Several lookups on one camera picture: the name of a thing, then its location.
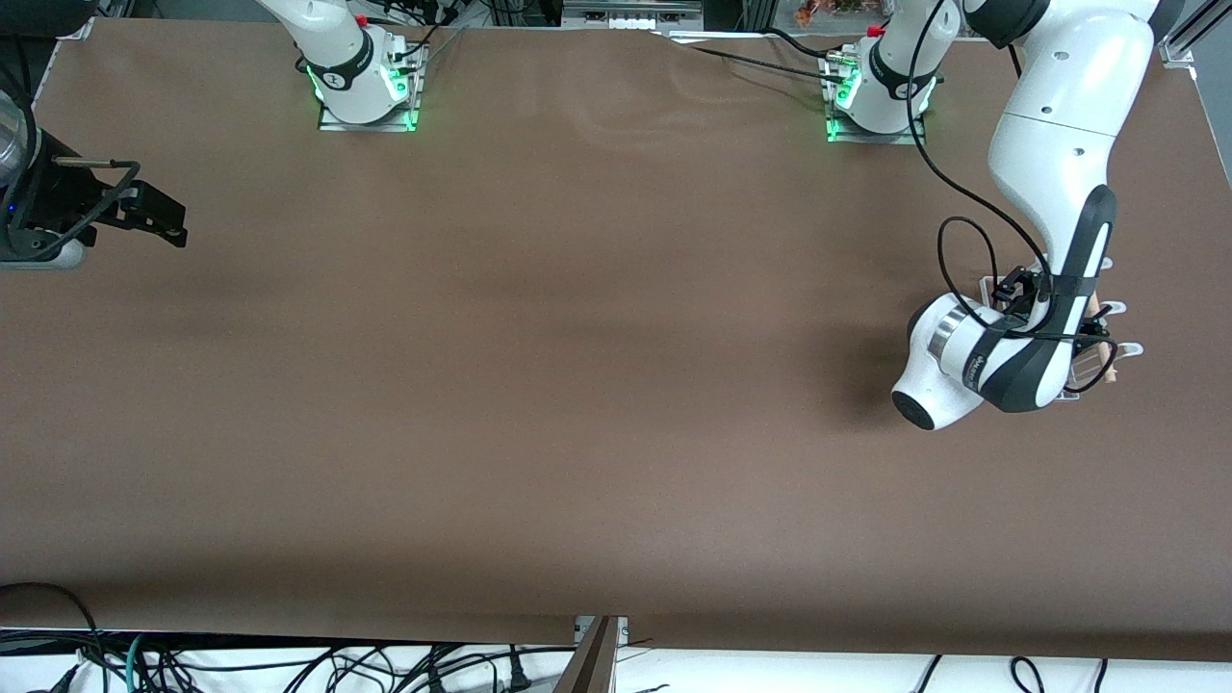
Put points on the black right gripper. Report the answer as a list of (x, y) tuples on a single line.
[(60, 199)]

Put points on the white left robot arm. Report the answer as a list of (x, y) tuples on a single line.
[(1049, 144)]

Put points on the aluminium corner profile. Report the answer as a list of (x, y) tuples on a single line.
[(75, 27), (1189, 38)]

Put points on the white power strip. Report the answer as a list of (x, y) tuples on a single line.
[(630, 21)]

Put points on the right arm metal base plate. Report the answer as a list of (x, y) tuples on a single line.
[(366, 126)]

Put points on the aluminium table frame profile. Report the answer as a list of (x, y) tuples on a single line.
[(597, 659)]

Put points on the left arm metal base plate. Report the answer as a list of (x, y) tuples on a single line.
[(905, 138)]

